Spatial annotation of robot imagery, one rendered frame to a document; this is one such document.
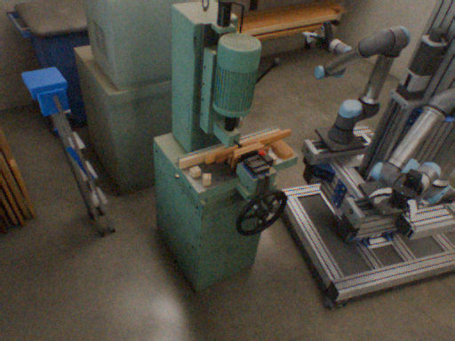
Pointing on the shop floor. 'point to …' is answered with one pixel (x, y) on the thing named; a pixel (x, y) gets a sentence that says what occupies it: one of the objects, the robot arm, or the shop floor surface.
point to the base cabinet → (202, 233)
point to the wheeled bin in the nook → (57, 44)
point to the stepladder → (51, 76)
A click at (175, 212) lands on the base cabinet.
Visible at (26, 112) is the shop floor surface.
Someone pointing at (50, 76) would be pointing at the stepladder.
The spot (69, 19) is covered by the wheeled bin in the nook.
